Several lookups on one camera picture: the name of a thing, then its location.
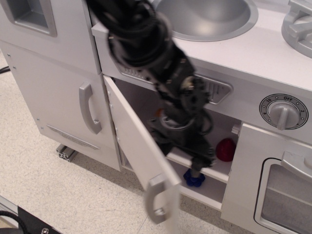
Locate grey timer knob dial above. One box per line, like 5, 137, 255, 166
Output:
259, 94, 309, 131

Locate white oven door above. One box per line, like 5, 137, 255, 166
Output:
221, 124, 312, 234

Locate white toy kitchen unit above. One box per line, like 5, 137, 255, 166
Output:
0, 0, 312, 234

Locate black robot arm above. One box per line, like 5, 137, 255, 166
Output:
87, 0, 215, 186

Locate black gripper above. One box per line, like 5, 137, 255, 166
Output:
148, 117, 215, 178

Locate aluminium frame rail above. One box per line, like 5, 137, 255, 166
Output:
0, 196, 19, 228

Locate silver vent grille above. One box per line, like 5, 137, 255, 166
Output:
117, 65, 233, 105

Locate blue toy grapes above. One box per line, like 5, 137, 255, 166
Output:
183, 169, 206, 187

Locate silver fridge emblem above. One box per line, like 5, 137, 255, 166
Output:
46, 124, 100, 150

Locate silver sink bowl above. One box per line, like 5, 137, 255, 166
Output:
152, 0, 258, 42

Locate toy bread loaf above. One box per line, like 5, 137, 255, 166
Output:
155, 109, 163, 117

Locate red toy strawberry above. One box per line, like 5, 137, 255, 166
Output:
216, 138, 236, 162

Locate white cabinet door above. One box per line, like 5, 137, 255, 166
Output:
103, 76, 181, 234

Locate silver oven door handle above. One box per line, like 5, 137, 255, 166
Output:
281, 152, 312, 180

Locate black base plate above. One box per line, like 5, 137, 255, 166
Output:
18, 206, 61, 234

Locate aluminium extrusion bar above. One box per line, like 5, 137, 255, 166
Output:
56, 144, 78, 162

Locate silver stove burner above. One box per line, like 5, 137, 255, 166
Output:
281, 0, 312, 58

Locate silver fridge door handle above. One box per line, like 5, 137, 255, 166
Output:
78, 82, 102, 135

